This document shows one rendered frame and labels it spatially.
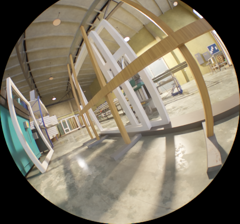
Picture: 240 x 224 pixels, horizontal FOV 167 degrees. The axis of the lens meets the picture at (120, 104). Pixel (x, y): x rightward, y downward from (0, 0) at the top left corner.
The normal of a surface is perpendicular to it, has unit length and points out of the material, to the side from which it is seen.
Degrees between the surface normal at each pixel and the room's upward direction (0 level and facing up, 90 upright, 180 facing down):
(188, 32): 90
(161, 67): 90
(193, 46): 90
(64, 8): 180
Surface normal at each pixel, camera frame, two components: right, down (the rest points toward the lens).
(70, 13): 0.40, 0.92
